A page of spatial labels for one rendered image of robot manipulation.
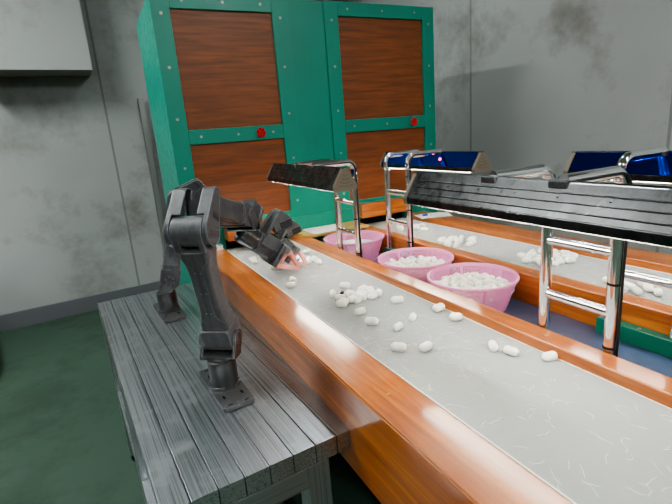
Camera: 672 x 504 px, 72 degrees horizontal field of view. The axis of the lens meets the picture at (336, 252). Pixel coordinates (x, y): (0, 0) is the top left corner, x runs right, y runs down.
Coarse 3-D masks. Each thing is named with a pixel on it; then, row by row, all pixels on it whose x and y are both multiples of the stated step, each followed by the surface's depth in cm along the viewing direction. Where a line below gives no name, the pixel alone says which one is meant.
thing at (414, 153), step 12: (396, 156) 190; (408, 156) 175; (420, 156) 178; (384, 168) 189; (408, 168) 176; (384, 180) 191; (408, 180) 177; (396, 192) 185; (408, 204) 179; (408, 216) 181; (408, 228) 182; (408, 240) 183; (408, 252) 185
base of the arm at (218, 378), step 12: (216, 360) 101; (228, 360) 102; (204, 372) 111; (216, 372) 101; (228, 372) 101; (216, 384) 101; (228, 384) 102; (240, 384) 104; (216, 396) 100; (228, 396) 99; (240, 396) 99; (252, 396) 99; (228, 408) 95
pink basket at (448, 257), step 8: (400, 248) 175; (408, 248) 175; (416, 248) 175; (424, 248) 174; (432, 248) 172; (384, 256) 170; (400, 256) 174; (408, 256) 175; (416, 256) 174; (424, 256) 174; (432, 256) 172; (440, 256) 169; (448, 256) 165; (384, 264) 156; (440, 264) 151; (408, 272) 152; (424, 272) 151; (424, 280) 153
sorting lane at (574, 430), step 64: (256, 256) 192; (320, 256) 184; (384, 320) 118; (448, 320) 115; (448, 384) 86; (512, 384) 85; (576, 384) 83; (512, 448) 68; (576, 448) 67; (640, 448) 66
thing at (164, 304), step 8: (160, 296) 150; (168, 296) 151; (176, 296) 154; (160, 304) 151; (168, 304) 151; (176, 304) 154; (160, 312) 152; (168, 312) 152; (176, 312) 152; (168, 320) 145; (176, 320) 147
